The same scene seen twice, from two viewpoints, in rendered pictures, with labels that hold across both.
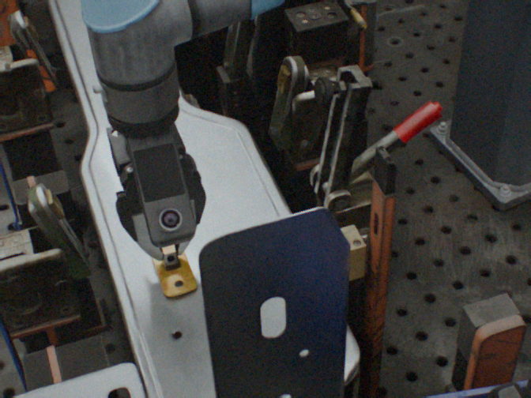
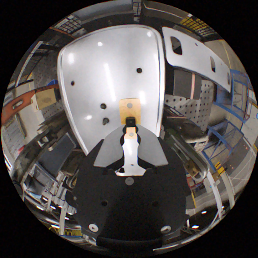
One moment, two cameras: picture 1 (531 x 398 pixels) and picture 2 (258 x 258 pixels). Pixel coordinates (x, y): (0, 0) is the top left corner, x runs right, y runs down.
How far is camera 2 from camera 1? 93 cm
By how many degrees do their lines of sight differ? 15
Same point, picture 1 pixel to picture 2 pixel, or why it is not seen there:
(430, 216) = not seen: hidden behind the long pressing
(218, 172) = not seen: hidden behind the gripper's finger
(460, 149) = (72, 142)
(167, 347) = (147, 63)
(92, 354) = (179, 86)
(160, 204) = not seen: outside the picture
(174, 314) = (137, 86)
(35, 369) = (197, 91)
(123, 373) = (174, 60)
